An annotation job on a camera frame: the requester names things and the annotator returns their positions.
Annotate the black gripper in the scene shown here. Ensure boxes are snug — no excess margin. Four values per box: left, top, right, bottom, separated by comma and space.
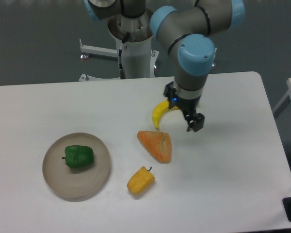
163, 82, 205, 132

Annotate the green bell pepper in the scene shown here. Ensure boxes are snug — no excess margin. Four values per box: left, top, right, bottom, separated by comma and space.
62, 145, 94, 168

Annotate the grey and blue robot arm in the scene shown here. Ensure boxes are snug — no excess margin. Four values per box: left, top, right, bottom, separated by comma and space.
84, 0, 245, 132

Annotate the yellow bell pepper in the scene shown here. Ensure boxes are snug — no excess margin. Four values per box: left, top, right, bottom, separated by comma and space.
127, 166, 155, 196

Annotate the beige round plate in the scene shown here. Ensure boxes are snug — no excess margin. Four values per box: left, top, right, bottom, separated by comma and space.
42, 133, 111, 201

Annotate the yellow banana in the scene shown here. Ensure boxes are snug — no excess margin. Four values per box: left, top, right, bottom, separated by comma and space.
152, 100, 200, 130

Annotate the orange papaya slice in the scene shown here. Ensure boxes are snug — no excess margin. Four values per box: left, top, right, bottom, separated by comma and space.
137, 131, 172, 164

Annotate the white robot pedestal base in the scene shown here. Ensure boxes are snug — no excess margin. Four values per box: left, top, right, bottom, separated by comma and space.
78, 9, 219, 82

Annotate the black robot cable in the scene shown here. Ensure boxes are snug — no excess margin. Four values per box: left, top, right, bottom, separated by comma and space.
118, 31, 131, 80

